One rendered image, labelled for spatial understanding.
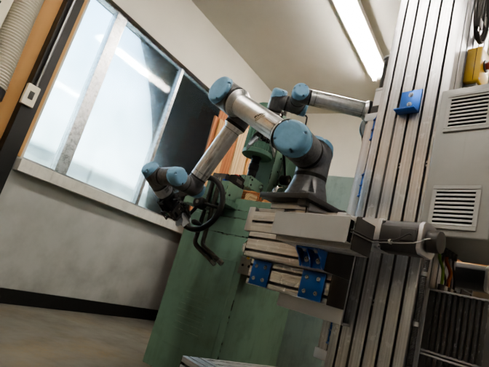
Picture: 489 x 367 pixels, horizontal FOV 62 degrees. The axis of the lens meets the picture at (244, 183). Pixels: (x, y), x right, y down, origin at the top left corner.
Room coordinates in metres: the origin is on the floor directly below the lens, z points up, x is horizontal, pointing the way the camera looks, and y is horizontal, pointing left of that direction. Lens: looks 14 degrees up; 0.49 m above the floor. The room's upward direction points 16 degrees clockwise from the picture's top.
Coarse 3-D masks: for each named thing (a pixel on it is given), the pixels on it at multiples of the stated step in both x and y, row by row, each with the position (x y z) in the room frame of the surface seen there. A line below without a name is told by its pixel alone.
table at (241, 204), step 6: (186, 198) 2.23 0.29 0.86; (192, 198) 2.21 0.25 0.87; (210, 198) 2.00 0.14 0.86; (192, 204) 2.24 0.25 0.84; (216, 204) 2.02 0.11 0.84; (228, 204) 1.96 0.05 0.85; (234, 204) 2.00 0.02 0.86; (240, 204) 2.01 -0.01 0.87; (246, 204) 1.99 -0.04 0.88; (252, 204) 1.97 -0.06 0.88; (258, 204) 1.94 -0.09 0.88; (264, 204) 1.92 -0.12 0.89; (270, 204) 1.90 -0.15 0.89; (246, 210) 1.98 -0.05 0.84
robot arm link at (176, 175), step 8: (160, 168) 1.60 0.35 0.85; (168, 168) 1.57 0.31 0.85; (176, 168) 1.55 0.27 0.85; (160, 176) 1.59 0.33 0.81; (168, 176) 1.56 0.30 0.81; (176, 176) 1.54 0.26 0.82; (184, 176) 1.58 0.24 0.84; (160, 184) 1.62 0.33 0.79; (168, 184) 1.59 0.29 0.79; (176, 184) 1.57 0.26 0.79; (184, 184) 1.62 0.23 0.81
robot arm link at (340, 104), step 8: (296, 88) 1.66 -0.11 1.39; (304, 88) 1.66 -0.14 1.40; (296, 96) 1.68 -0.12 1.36; (304, 96) 1.67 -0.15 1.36; (312, 96) 1.68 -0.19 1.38; (320, 96) 1.68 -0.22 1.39; (328, 96) 1.67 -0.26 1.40; (336, 96) 1.68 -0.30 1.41; (296, 104) 1.75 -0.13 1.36; (304, 104) 1.73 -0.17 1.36; (312, 104) 1.71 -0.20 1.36; (320, 104) 1.69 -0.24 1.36; (328, 104) 1.68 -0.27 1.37; (336, 104) 1.68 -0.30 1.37; (344, 104) 1.67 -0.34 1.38; (352, 104) 1.67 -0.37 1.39; (360, 104) 1.66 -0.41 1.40; (368, 104) 1.65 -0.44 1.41; (344, 112) 1.70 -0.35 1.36; (352, 112) 1.68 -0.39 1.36; (360, 112) 1.67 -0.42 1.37; (368, 112) 1.66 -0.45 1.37
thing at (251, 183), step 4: (244, 176) 2.17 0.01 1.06; (248, 176) 2.15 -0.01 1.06; (252, 176) 2.15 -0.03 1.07; (248, 180) 2.15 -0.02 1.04; (252, 180) 2.15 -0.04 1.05; (256, 180) 2.19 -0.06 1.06; (244, 184) 2.16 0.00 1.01; (248, 184) 2.14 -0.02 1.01; (252, 184) 2.17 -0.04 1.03; (256, 184) 2.20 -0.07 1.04; (260, 184) 2.23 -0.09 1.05; (244, 188) 2.19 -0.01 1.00; (248, 188) 2.16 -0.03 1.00; (252, 188) 2.18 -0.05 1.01; (256, 188) 2.21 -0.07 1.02
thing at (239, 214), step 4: (224, 208) 2.06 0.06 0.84; (208, 212) 2.12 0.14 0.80; (224, 212) 2.06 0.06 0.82; (228, 212) 2.04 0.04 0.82; (232, 212) 2.03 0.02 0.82; (236, 212) 2.01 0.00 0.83; (240, 212) 2.00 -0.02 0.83; (244, 212) 1.98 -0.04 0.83; (248, 212) 1.97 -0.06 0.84; (228, 216) 2.04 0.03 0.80; (232, 216) 2.02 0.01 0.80; (236, 216) 2.01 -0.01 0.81; (240, 216) 2.00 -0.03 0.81; (244, 216) 1.98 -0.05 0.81
